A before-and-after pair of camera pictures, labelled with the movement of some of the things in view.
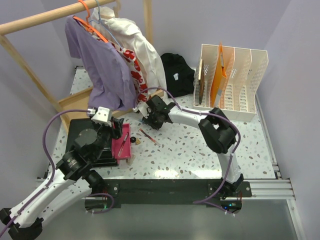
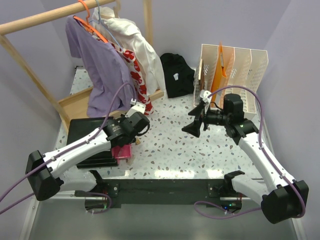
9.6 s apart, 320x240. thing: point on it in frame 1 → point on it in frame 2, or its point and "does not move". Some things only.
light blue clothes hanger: x=98 y=21 does not move
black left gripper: x=116 y=126 → x=135 y=139
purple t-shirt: x=111 y=84 does not move
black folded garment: x=179 y=76 does not move
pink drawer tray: x=117 y=143 does not move
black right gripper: x=148 y=121 → x=194 y=128
